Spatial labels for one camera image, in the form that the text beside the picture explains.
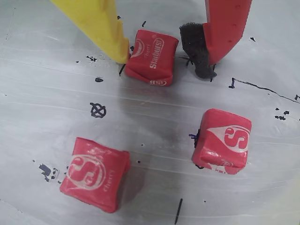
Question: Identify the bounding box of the white marked table cloth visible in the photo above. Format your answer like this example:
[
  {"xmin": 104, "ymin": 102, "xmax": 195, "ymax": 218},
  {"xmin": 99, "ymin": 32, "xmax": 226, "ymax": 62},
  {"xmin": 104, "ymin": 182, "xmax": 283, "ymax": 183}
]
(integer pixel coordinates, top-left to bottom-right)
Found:
[{"xmin": 0, "ymin": 0, "xmax": 300, "ymax": 225}]

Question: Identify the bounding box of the red Starburst candy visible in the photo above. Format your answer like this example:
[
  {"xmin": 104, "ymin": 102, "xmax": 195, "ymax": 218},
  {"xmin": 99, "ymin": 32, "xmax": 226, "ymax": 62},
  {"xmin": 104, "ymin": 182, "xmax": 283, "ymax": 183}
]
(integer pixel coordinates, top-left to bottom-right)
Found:
[
  {"xmin": 59, "ymin": 137, "xmax": 131, "ymax": 214},
  {"xmin": 191, "ymin": 108, "xmax": 253, "ymax": 175},
  {"xmin": 124, "ymin": 29, "xmax": 180, "ymax": 87}
]

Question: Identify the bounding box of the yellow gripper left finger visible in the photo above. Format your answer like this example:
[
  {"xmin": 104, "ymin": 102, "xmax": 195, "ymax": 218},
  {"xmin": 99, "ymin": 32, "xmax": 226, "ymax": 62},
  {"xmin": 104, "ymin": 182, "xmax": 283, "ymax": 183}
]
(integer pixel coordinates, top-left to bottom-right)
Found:
[{"xmin": 50, "ymin": 0, "xmax": 131, "ymax": 64}]

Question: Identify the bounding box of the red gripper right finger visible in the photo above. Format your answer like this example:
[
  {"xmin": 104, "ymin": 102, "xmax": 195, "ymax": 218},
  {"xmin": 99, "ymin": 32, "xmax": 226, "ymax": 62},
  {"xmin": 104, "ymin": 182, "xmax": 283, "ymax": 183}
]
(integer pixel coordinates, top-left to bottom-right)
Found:
[{"xmin": 179, "ymin": 0, "xmax": 253, "ymax": 79}]

